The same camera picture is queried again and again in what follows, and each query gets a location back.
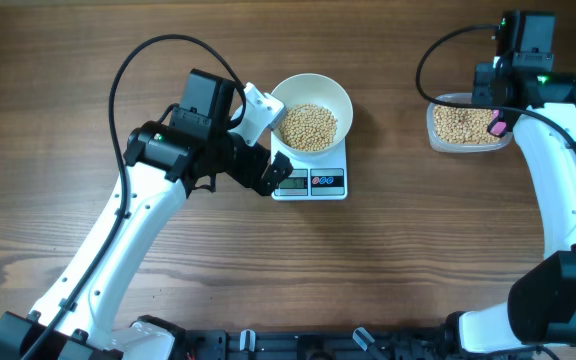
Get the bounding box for pink plastic scoop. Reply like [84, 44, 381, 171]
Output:
[487, 110, 508, 138]

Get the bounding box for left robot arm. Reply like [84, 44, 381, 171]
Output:
[0, 70, 292, 359]

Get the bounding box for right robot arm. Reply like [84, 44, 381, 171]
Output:
[450, 10, 576, 356]

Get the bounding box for white digital kitchen scale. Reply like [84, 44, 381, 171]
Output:
[271, 135, 348, 201]

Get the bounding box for soybeans in bowl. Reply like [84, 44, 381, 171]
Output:
[279, 104, 338, 152]

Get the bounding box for white bowl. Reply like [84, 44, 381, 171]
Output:
[271, 73, 354, 155]

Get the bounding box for soybeans in container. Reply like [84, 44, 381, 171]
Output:
[433, 105, 500, 145]

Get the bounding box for clear plastic container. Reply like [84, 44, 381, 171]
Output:
[427, 103, 513, 153]

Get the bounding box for left black cable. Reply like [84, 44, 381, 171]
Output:
[20, 33, 247, 360]

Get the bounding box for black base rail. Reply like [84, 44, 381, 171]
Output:
[172, 327, 534, 360]

